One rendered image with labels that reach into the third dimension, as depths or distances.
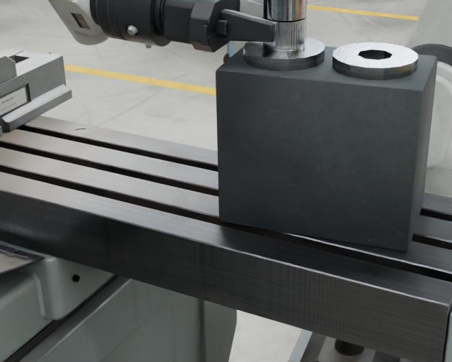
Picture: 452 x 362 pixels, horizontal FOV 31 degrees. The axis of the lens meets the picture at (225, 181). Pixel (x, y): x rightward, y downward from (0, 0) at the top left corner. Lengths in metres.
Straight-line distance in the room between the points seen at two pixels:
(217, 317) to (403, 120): 0.84
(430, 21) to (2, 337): 0.72
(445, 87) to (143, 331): 0.62
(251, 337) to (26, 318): 1.30
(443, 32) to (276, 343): 1.31
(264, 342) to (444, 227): 1.39
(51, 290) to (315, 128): 0.43
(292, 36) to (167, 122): 2.90
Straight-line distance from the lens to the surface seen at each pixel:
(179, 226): 0.94
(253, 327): 2.35
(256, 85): 0.86
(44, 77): 1.32
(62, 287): 1.08
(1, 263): 1.03
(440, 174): 1.22
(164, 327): 1.42
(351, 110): 0.84
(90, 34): 1.00
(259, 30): 0.87
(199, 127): 3.68
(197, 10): 0.87
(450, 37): 1.19
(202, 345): 1.57
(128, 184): 1.04
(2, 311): 1.05
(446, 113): 1.17
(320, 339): 1.32
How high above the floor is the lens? 1.40
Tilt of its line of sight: 26 degrees down
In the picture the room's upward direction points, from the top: 1 degrees counter-clockwise
